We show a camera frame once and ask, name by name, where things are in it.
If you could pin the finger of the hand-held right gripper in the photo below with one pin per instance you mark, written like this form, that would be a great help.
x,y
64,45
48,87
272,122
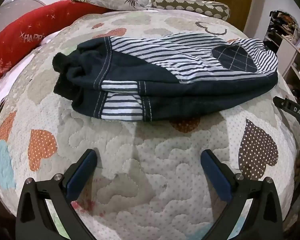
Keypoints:
x,y
293,111

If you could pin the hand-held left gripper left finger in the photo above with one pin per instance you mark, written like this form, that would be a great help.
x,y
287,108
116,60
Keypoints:
x,y
81,177

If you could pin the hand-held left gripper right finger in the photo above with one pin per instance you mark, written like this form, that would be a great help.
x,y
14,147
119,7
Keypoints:
x,y
216,177

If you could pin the navy striped pants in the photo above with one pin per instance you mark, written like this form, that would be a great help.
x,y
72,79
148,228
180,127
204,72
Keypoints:
x,y
165,90

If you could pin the cluttered shelf unit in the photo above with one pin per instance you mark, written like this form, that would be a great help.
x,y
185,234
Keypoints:
x,y
287,47

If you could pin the heart patterned quilt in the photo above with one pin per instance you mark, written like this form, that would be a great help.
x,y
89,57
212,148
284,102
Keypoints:
x,y
150,155

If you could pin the wooden door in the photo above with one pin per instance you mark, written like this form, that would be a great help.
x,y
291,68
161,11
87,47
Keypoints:
x,y
235,0

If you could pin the olive patterned bolster pillow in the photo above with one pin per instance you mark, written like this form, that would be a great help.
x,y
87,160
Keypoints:
x,y
190,5

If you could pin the red happy pillow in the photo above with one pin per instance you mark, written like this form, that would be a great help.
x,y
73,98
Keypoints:
x,y
27,30

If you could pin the white mesh cover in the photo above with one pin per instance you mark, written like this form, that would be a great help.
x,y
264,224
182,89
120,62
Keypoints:
x,y
15,7

